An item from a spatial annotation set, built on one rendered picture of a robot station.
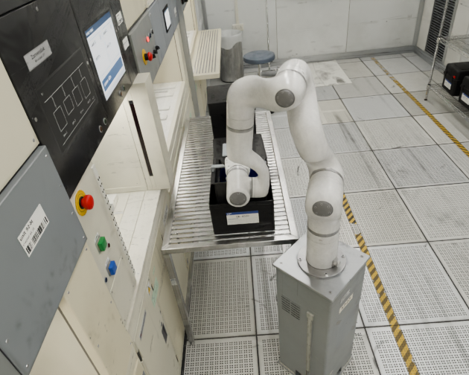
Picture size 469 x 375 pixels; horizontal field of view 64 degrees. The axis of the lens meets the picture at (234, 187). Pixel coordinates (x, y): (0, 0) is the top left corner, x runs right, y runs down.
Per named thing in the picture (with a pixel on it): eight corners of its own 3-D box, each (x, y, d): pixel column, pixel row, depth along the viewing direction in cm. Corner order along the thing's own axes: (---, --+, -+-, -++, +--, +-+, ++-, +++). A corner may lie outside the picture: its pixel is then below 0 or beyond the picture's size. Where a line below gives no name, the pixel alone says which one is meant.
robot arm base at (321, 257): (354, 257, 150) (359, 222, 139) (328, 286, 140) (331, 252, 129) (314, 236, 162) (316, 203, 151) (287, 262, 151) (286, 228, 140)
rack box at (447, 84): (438, 85, 406) (444, 62, 391) (464, 84, 404) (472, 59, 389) (450, 97, 382) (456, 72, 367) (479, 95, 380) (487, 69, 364)
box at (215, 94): (257, 135, 238) (254, 97, 223) (213, 140, 238) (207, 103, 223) (251, 116, 261) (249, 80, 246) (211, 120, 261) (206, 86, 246)
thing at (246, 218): (213, 235, 168) (208, 205, 158) (215, 197, 191) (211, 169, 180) (275, 231, 167) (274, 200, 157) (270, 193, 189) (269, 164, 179)
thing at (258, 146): (269, 174, 202) (268, 154, 194) (214, 181, 202) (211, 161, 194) (262, 147, 226) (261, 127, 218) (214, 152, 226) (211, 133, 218)
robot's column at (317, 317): (353, 357, 195) (371, 256, 150) (323, 399, 180) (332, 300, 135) (308, 326, 212) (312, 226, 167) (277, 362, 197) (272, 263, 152)
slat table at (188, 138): (298, 338, 206) (298, 238, 162) (189, 345, 209) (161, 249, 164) (273, 194, 311) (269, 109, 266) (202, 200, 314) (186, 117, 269)
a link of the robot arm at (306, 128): (311, 212, 131) (316, 184, 143) (346, 207, 126) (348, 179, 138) (263, 79, 107) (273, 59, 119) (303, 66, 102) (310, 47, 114)
